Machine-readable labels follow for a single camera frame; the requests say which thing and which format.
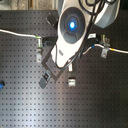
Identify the metal cable clip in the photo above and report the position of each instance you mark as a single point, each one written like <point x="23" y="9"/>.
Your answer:
<point x="106" y="45"/>
<point x="71" y="82"/>
<point x="39" y="55"/>

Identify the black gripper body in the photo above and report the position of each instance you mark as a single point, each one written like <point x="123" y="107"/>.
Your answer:
<point x="48" y="64"/>

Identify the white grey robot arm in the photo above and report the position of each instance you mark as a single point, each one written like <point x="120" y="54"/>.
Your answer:
<point x="74" y="25"/>

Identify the black perforated breadboard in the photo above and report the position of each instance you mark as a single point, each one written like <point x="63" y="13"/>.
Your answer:
<point x="98" y="100"/>

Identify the metal cable clip left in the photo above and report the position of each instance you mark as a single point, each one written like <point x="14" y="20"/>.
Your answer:
<point x="39" y="55"/>

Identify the metal cable clip centre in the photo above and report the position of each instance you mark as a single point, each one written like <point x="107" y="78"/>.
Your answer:
<point x="71" y="82"/>

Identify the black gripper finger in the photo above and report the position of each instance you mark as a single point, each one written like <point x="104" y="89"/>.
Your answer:
<point x="44" y="80"/>

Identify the metal cable clip right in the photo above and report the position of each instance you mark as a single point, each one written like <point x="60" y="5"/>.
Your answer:
<point x="106" y="45"/>

